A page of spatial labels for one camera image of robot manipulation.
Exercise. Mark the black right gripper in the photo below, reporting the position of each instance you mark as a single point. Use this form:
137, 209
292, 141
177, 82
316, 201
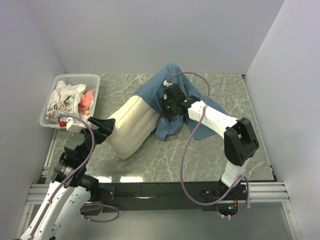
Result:
164, 113

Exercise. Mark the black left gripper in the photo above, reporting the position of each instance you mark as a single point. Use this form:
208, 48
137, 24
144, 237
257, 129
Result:
106, 126

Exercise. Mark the blue pillowcase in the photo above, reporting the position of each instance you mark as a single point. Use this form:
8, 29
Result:
152, 92

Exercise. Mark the cream pillow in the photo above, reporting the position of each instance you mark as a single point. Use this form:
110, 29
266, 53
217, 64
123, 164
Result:
134, 122

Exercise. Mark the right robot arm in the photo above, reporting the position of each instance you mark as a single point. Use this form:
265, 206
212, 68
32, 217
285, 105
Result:
240, 140

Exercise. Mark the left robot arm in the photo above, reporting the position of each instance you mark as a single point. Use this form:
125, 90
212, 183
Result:
70, 187

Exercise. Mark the pink cloth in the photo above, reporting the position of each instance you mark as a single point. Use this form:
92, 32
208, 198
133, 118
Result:
86, 102

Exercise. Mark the white plastic basket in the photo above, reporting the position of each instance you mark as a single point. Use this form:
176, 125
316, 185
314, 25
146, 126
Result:
92, 83

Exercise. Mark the white printed cloth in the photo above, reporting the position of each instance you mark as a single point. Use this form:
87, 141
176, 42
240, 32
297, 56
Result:
64, 100

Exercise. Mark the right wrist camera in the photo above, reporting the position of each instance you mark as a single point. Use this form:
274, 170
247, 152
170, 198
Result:
166, 83

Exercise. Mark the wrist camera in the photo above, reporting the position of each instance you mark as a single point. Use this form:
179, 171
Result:
72, 125
166, 83

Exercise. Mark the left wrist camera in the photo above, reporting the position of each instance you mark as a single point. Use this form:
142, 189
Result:
72, 125

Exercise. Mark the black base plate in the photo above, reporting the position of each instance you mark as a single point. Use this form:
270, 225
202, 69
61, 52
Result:
143, 196

